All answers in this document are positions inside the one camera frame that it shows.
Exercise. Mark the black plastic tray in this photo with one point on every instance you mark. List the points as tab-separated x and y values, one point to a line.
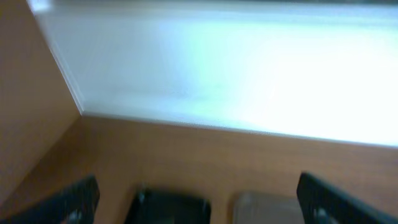
160	206

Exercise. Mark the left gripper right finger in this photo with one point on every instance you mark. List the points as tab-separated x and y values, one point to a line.
321	202

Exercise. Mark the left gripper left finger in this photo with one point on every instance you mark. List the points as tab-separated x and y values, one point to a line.
76	203

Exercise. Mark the brown serving tray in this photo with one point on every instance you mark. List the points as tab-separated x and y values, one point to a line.
261	208

